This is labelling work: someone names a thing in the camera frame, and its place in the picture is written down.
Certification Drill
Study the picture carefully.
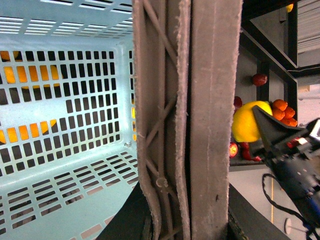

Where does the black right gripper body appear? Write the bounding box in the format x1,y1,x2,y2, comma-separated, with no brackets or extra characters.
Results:
264,118,320,225

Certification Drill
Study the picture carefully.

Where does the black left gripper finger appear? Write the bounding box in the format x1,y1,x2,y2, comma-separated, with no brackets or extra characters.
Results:
252,105,308,153

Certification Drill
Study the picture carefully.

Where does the yellow lemon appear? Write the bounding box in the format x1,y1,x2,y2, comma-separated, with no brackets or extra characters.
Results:
231,101,273,143

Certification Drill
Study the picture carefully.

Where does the brown basket handle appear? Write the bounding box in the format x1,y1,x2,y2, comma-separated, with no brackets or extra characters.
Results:
132,0,243,240

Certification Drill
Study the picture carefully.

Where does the light blue plastic basket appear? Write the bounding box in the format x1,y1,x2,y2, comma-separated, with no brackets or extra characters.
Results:
0,0,138,240

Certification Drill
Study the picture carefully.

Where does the yellow orange mango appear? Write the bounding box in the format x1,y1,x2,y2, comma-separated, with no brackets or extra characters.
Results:
0,65,61,87

